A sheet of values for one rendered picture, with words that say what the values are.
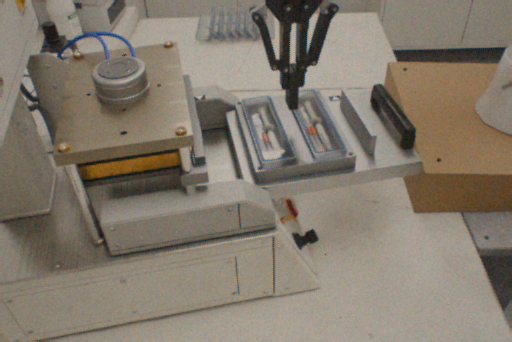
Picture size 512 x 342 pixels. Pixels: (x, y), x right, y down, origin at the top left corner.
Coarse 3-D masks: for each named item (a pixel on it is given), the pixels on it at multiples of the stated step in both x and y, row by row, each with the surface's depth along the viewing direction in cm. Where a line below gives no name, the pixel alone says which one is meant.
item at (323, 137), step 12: (300, 96) 88; (312, 96) 88; (300, 108) 85; (312, 108) 85; (324, 108) 85; (300, 120) 82; (312, 120) 82; (324, 120) 82; (312, 132) 80; (324, 132) 80; (336, 132) 80; (312, 144) 78; (324, 144) 77; (336, 144) 77
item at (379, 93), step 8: (376, 88) 88; (384, 88) 88; (376, 96) 88; (384, 96) 86; (384, 104) 85; (392, 104) 84; (384, 112) 86; (392, 112) 83; (400, 112) 82; (392, 120) 83; (400, 120) 81; (408, 120) 81; (400, 128) 81; (408, 128) 79; (408, 136) 79; (400, 144) 82; (408, 144) 81
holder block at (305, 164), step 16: (320, 96) 89; (240, 112) 86; (288, 112) 86; (240, 128) 85; (288, 128) 82; (304, 144) 79; (256, 160) 76; (304, 160) 76; (320, 160) 76; (336, 160) 76; (352, 160) 77; (256, 176) 75; (272, 176) 76; (288, 176) 76
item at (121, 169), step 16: (112, 160) 68; (128, 160) 68; (144, 160) 68; (160, 160) 69; (176, 160) 69; (192, 160) 70; (96, 176) 68; (112, 176) 69; (128, 176) 70; (144, 176) 70
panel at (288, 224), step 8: (272, 200) 82; (280, 208) 86; (288, 208) 94; (280, 216) 82; (288, 216) 80; (280, 224) 78; (288, 224) 85; (296, 224) 94; (288, 232) 82; (296, 232) 90; (296, 248) 81; (304, 248) 89; (304, 256) 85; (312, 264) 89
